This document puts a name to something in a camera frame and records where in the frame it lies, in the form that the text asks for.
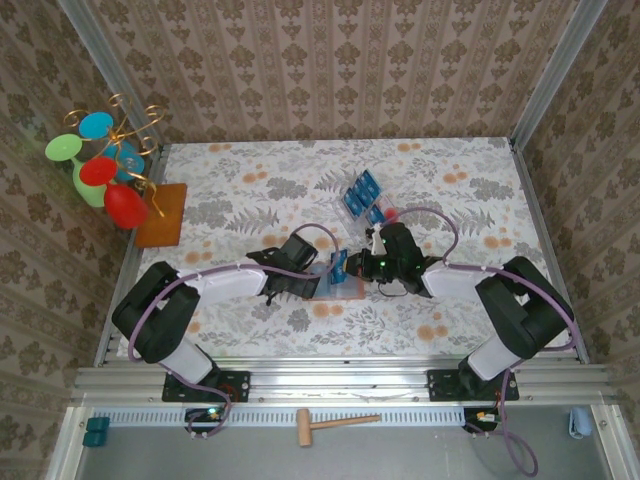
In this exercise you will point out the brown leather card holder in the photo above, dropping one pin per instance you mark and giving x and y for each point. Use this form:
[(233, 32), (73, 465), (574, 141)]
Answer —
[(320, 282)]

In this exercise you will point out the clear acrylic card rack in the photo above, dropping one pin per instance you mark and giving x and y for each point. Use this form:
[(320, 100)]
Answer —
[(350, 220)]

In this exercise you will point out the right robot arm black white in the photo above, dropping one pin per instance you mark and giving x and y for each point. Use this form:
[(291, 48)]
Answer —
[(520, 310)]

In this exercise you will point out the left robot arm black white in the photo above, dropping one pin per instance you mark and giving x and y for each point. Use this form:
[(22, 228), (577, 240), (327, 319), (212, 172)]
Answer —
[(155, 310)]

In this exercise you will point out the white card with red circle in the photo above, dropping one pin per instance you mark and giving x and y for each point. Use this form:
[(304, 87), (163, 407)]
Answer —
[(390, 210)]

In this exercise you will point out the orange wooden stand base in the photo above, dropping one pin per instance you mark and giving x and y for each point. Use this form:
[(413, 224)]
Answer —
[(167, 220)]

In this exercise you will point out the wooden mallet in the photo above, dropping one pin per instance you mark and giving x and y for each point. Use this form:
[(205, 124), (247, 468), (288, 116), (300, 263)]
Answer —
[(305, 430)]

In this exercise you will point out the small circuit board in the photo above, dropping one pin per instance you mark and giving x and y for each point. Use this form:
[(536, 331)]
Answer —
[(481, 416), (210, 414)]

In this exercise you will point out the red plastic wine glass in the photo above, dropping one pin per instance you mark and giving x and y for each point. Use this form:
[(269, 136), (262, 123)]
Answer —
[(125, 205)]

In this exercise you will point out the blue plastic wine glass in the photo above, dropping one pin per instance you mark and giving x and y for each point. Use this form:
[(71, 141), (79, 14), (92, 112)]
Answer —
[(97, 125)]

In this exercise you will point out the teal block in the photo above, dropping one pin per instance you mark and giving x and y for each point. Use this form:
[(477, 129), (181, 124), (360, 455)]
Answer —
[(97, 424), (94, 439)]

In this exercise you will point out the green plastic wine glass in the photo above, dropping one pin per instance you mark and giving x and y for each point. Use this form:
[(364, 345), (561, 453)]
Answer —
[(62, 147)]

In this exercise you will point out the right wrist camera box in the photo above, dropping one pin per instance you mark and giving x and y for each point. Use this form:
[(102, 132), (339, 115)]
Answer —
[(375, 240)]

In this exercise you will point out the aluminium mounting rail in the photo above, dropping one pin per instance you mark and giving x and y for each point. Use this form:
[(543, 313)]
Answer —
[(325, 380)]

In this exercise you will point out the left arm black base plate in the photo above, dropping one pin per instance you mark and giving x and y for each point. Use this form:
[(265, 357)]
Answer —
[(235, 387)]

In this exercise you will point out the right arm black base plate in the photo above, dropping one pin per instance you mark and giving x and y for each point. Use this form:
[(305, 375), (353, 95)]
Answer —
[(445, 386)]

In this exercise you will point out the aluminium table side rail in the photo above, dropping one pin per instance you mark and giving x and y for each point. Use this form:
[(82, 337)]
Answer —
[(155, 167), (533, 200)]

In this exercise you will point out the aluminium frame post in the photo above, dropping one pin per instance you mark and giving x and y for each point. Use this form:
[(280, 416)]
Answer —
[(92, 45), (569, 50)]

